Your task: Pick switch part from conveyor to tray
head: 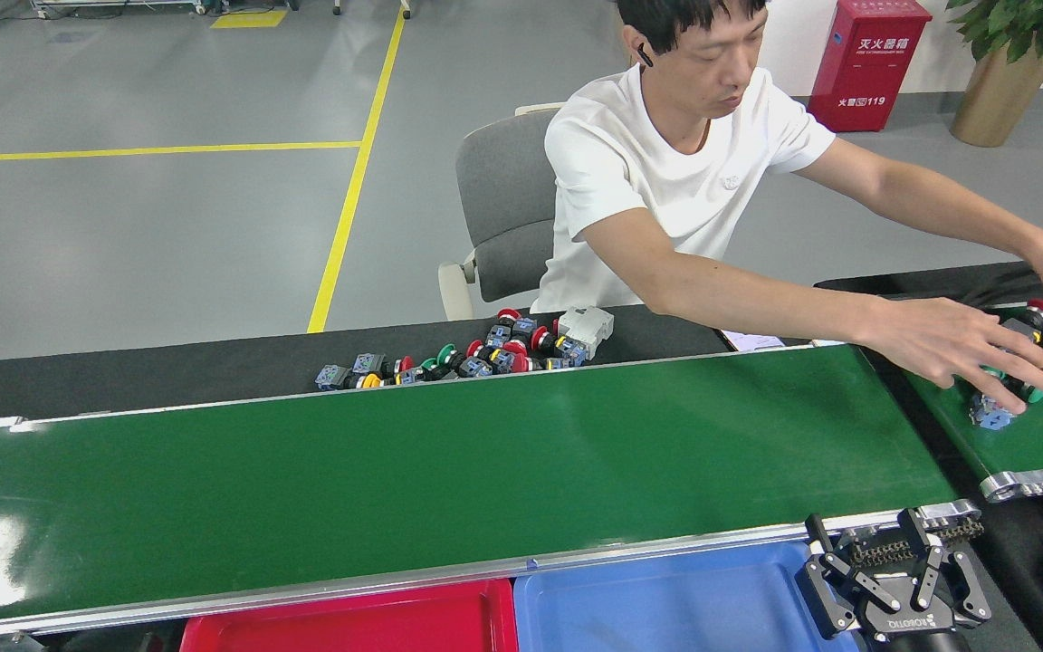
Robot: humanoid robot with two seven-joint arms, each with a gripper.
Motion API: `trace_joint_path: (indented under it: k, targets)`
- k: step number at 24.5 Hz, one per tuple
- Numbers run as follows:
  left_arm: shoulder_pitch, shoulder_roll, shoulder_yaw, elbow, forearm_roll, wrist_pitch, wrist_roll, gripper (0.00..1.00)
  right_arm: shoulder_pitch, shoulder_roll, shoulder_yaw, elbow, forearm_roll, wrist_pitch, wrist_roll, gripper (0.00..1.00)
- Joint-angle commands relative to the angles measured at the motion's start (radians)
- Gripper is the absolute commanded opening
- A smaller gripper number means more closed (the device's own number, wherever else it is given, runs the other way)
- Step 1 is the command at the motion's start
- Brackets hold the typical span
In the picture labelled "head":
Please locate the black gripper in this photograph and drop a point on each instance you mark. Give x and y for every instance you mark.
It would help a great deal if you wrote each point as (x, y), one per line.
(915, 629)

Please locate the white circuit breaker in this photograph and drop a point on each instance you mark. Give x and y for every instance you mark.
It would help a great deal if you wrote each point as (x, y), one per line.
(587, 328)

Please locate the person's right forearm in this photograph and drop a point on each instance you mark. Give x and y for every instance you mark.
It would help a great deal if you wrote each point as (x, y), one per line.
(775, 303)

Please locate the person's left forearm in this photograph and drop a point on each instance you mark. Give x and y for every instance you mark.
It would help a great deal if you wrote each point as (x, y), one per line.
(965, 213)

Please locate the narrow green conveyor belt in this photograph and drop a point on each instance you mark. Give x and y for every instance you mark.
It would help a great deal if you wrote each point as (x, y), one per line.
(1028, 439)

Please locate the blue plastic tray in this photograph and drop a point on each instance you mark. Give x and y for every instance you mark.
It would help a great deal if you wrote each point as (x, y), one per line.
(666, 607)

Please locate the long green conveyor belt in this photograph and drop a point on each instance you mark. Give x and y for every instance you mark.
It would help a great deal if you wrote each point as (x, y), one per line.
(395, 471)

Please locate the red plastic tray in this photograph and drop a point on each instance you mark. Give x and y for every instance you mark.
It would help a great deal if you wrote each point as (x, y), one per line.
(349, 629)

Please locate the person's right hand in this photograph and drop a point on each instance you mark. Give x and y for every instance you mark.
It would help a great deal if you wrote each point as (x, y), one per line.
(947, 344)

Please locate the smartphone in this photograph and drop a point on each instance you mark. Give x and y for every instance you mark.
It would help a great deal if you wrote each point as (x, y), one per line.
(752, 341)

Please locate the person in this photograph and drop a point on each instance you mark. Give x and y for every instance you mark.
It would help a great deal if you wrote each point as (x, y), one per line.
(648, 181)

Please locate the gold plant pot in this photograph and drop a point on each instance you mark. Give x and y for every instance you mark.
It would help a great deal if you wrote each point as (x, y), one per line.
(997, 100)

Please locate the red fire extinguisher cabinet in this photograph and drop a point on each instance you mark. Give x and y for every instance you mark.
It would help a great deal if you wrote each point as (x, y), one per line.
(865, 63)

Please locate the grey office chair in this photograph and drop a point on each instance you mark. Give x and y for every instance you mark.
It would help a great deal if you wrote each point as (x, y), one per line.
(503, 199)

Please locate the green potted plant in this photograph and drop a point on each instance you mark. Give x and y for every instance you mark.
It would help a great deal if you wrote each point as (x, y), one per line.
(1028, 23)

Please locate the black earbud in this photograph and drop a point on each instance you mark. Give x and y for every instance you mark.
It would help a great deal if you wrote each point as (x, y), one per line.
(645, 55)

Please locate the white wheeled stand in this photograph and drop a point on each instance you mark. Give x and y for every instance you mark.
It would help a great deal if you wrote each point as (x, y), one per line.
(123, 4)

